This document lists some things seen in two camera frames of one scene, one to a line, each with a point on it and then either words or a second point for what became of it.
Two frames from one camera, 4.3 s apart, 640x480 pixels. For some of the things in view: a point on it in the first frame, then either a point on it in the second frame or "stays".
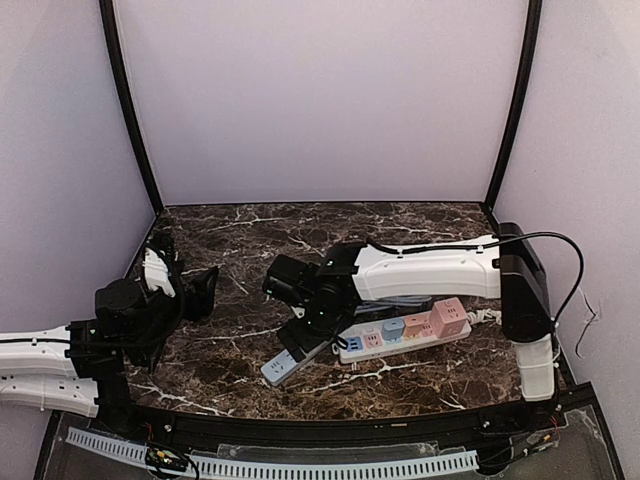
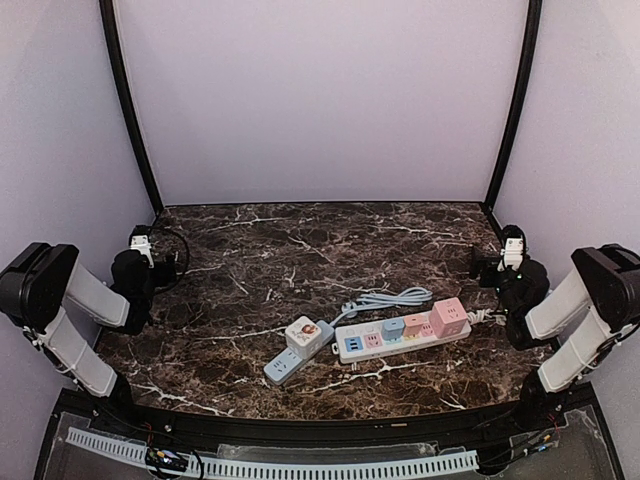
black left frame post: x=113 y=36 stays
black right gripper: x=304 y=338 -> x=484 y=267
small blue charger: x=392 y=330 stays
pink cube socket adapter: x=448 y=318 stays
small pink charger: x=418 y=326 stays
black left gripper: x=187 y=290 -> x=163 y=273
